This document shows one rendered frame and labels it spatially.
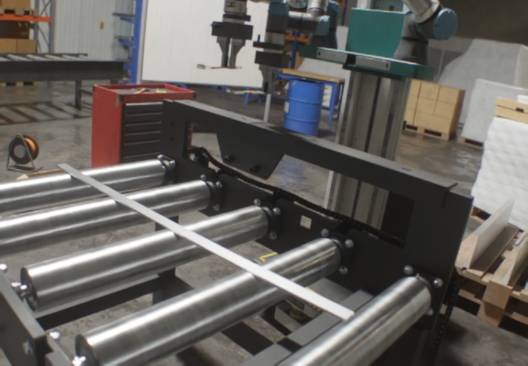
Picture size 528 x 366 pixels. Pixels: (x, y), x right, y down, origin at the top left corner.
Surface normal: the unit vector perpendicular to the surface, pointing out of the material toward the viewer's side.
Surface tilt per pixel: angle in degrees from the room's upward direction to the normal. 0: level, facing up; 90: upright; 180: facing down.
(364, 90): 90
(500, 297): 90
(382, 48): 90
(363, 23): 90
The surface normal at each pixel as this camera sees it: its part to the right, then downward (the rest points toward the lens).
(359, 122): -0.74, 0.11
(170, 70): 0.39, 0.33
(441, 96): -0.59, 0.18
